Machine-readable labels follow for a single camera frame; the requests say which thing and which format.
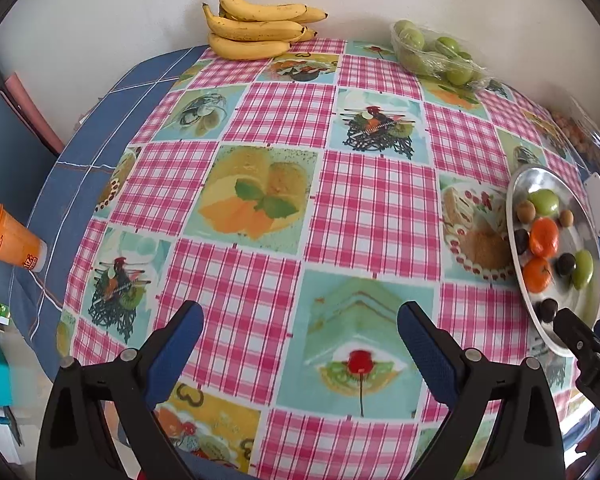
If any round stainless steel plate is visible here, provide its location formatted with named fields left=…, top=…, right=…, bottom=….
left=506, top=164, right=600, bottom=358

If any pile of small brown longans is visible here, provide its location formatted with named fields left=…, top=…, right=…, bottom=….
left=552, top=112, right=583, bottom=146

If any pink checkered fruit-print tablecloth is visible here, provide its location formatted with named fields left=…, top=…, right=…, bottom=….
left=55, top=37, right=600, bottom=480

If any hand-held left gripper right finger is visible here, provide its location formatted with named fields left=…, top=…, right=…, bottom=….
left=397, top=301, right=566, bottom=480

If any yellow banana bunch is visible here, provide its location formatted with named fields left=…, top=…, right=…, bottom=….
left=202, top=0, right=329, bottom=62

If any blue cloth with white lines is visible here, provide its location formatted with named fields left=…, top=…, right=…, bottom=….
left=7, top=45, right=211, bottom=376

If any orange mandarin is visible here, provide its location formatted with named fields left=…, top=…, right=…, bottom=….
left=522, top=256, right=553, bottom=294
left=529, top=217, right=561, bottom=258

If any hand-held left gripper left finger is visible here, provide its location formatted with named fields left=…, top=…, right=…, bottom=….
left=36, top=300, right=205, bottom=480

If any pink board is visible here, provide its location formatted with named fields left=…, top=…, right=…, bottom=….
left=2, top=72, right=66, bottom=156

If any clear plastic wrapped tray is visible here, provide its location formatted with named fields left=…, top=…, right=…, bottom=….
left=390, top=19, right=491, bottom=88

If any orange plastic cup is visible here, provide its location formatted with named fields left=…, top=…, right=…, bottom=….
left=0, top=202, right=48, bottom=273

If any group of wrapped green jujubes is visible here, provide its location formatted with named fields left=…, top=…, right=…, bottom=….
left=394, top=20, right=483, bottom=86

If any green jujube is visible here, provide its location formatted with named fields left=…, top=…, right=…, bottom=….
left=527, top=189, right=561, bottom=218
left=571, top=249, right=595, bottom=291

